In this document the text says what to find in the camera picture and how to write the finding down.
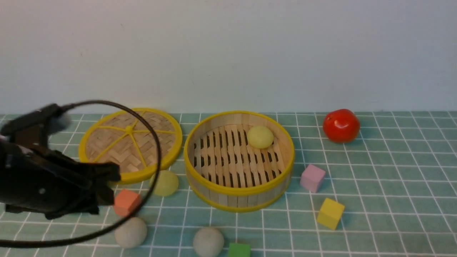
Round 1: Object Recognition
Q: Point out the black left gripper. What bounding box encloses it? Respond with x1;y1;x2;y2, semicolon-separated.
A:
0;139;121;220

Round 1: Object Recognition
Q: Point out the white bun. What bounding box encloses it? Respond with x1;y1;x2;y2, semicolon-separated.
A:
114;217;147;249
193;227;224;257

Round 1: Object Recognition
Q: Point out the yellow-green bun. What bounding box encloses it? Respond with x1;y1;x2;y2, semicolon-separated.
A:
247;126;274;149
153;170;179;197

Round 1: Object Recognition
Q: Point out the woven bamboo steamer lid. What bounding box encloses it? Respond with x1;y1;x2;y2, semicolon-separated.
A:
79;108;183;184

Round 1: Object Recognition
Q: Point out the bamboo steamer tray yellow rim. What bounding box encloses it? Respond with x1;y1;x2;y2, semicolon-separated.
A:
184;111;295;212

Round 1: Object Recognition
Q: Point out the orange cube block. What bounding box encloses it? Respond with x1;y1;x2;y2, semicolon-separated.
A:
113;189;142;217

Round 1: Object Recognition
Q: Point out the green cube block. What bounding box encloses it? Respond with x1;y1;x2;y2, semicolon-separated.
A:
227;243;251;257

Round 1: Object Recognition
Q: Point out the pink cube block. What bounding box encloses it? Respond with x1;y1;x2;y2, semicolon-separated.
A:
300;165;326;193

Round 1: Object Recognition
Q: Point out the yellow cube block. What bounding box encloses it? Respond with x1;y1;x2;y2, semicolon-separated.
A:
317;197;345;230

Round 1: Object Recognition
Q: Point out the red tomato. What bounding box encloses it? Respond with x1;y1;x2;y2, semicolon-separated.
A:
323;109;361;144

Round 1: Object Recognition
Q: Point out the green checkered tablecloth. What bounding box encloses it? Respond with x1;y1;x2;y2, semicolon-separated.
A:
1;112;457;257

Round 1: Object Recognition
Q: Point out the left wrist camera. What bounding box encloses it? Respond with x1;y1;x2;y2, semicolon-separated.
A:
1;104;72;148

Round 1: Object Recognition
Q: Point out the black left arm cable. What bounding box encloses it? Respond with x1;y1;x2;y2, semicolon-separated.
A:
0;100;162;248

